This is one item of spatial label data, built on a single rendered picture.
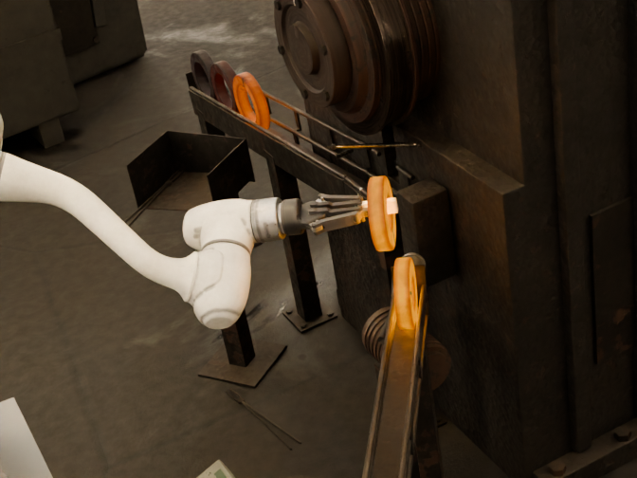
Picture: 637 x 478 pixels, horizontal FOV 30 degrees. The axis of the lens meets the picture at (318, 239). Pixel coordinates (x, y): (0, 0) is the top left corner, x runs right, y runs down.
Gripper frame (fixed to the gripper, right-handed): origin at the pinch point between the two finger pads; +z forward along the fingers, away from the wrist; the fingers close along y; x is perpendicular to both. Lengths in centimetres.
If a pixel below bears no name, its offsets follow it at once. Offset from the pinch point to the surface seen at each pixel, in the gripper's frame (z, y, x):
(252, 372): -59, -63, -88
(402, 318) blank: 1.2, 7.6, -22.7
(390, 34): 4.6, -27.4, 25.4
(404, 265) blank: 2.6, 0.5, -14.4
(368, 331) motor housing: -11.3, -14.1, -41.5
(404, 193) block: 1.4, -25.5, -12.4
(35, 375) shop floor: -129, -67, -86
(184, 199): -65, -65, -29
